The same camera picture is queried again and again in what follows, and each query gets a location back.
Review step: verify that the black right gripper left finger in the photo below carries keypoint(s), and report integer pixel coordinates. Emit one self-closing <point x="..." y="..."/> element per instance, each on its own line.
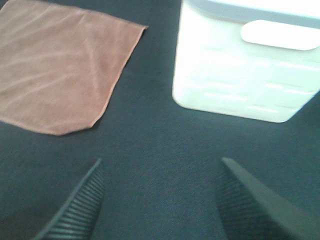
<point x="77" y="217"/>

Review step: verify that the black cloth table cover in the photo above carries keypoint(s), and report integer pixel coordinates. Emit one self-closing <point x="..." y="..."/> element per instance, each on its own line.
<point x="159" y="159"/>

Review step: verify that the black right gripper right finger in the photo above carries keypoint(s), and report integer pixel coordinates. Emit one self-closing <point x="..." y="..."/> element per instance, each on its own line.
<point x="249" y="210"/>

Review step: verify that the white plastic storage bin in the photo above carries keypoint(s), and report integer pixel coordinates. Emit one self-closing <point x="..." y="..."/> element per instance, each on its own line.
<point x="256" y="59"/>

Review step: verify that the brown microfiber towel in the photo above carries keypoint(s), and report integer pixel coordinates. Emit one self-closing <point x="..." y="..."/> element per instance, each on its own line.
<point x="60" y="64"/>

